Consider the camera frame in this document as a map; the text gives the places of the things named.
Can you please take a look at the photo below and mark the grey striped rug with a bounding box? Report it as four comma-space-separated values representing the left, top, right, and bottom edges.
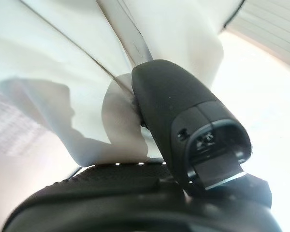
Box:
0, 82, 46, 155

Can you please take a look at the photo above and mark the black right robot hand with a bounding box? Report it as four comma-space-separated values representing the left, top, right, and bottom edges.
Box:
1, 59, 288, 232

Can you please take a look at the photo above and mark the cream cloth garment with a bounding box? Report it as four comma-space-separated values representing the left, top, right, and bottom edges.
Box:
0, 0, 225, 169

